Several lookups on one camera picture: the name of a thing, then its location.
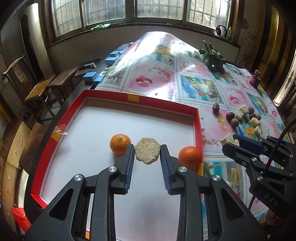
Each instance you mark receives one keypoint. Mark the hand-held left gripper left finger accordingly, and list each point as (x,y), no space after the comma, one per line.
(130,163)

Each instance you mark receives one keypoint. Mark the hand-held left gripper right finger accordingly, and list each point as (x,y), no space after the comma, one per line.
(164,163)

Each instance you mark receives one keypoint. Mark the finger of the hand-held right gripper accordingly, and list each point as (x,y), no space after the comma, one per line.
(252,144)
(240,155)

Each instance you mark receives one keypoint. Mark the pale rice cake chunk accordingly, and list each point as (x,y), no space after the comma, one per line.
(257,131)
(254,121)
(229,139)
(239,115)
(244,109)

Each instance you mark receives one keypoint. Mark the round puffed rice cake slice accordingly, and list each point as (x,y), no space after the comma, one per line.
(147,150)

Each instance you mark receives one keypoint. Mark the orange tangerine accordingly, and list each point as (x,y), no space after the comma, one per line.
(119,143)
(188,155)

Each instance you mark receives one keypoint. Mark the red cardboard box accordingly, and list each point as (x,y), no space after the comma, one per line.
(92,129)

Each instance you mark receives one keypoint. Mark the dark glass bottle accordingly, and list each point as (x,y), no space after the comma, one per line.
(255,79)

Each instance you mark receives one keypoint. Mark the glass door panel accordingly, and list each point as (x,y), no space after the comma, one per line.
(284,81)

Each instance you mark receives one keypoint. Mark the black flat device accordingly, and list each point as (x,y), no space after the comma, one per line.
(89,66)

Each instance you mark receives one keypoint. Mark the small wooden stool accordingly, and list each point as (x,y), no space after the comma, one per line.
(61,80)

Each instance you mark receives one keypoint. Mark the green plastic bottle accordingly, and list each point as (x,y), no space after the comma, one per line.
(229,33)

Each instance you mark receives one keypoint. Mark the wooden armchair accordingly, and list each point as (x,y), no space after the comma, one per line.
(37,90)

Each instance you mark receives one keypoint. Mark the red and white bag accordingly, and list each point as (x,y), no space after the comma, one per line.
(220,30)

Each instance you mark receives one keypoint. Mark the red plastic bag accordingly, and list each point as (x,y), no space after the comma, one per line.
(20,217)

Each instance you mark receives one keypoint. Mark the green cloth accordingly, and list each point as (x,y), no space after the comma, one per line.
(99,26)

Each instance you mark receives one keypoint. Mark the barred window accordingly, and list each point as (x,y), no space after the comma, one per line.
(104,11)

